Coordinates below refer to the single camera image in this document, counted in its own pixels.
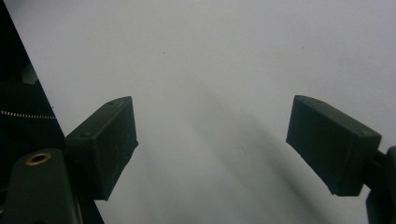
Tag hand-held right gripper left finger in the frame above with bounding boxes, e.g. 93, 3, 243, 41
64, 95, 139, 202

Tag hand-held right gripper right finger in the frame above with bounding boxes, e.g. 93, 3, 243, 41
285, 94, 383, 198

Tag dark cloth with zipper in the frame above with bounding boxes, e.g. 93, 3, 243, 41
0, 78, 66, 190

